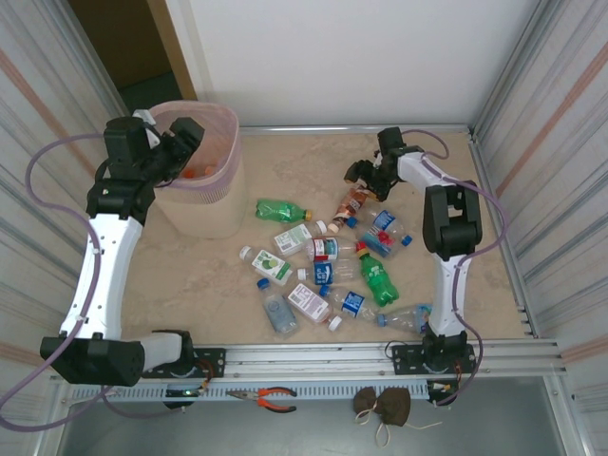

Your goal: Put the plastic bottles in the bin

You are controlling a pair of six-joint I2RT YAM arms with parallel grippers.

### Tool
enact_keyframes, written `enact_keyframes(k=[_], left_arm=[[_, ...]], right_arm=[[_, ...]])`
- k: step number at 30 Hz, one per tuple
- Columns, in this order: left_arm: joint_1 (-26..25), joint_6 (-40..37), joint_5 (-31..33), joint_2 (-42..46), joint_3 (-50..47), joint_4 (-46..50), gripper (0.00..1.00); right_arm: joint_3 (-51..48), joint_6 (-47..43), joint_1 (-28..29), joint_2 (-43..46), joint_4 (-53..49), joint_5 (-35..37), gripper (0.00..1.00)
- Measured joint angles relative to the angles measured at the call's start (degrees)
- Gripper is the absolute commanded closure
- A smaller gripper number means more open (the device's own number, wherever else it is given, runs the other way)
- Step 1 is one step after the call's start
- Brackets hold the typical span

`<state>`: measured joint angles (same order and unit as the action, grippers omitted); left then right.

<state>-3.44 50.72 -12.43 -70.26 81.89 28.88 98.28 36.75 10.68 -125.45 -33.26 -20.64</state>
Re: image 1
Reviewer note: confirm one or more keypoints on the brown wooden door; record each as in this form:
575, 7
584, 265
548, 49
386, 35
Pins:
123, 38

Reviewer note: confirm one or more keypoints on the Fiji water bottle blue cap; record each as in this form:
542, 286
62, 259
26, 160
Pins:
384, 219

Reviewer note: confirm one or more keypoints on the lime picture label bottle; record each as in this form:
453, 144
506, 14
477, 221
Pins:
268, 265

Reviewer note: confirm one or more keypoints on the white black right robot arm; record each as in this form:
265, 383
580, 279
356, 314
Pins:
451, 294

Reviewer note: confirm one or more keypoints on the aluminium side rail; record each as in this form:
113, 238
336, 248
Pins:
477, 152

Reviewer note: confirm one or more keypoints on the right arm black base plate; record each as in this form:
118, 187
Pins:
404, 356

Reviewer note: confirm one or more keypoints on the clear bottle grey label blue cap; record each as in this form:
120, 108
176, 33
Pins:
279, 311

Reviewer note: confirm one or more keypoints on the crushed bottle red blue label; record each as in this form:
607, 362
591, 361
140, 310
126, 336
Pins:
380, 240

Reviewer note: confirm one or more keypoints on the pink plastic bin liner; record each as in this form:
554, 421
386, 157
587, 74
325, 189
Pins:
223, 142

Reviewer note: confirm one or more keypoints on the clear bottle blue label white cap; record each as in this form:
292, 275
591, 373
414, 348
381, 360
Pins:
328, 273

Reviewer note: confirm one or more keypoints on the green Sprite bottle yellow cap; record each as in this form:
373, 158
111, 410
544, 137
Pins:
377, 280

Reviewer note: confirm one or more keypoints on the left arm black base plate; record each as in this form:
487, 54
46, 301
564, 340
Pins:
214, 361

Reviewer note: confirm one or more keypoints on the beige mesh waste bin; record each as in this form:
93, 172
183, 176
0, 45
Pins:
204, 214

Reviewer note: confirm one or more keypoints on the clear bottle red cap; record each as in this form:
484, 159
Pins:
328, 248

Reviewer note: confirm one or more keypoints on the green bottle without label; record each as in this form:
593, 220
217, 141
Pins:
280, 211

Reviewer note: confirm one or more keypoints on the clear bottle colourful label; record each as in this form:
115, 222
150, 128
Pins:
408, 318

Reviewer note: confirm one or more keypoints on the white green label bottle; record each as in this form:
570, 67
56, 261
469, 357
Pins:
292, 240

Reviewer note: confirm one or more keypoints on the pink label bottle white cap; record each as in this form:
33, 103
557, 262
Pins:
309, 301

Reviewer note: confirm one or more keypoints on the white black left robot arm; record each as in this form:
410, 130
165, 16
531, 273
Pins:
104, 266

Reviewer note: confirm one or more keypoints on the small board green light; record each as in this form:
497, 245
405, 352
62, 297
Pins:
185, 393

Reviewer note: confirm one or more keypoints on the crushed bottle brown label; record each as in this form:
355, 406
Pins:
351, 206

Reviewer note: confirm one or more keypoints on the large brown cloth pouch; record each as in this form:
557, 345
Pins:
394, 406

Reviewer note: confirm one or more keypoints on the small brown cloth pouch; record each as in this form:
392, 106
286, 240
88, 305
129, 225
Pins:
365, 400

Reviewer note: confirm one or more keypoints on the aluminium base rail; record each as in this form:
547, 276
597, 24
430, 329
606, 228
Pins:
309, 356

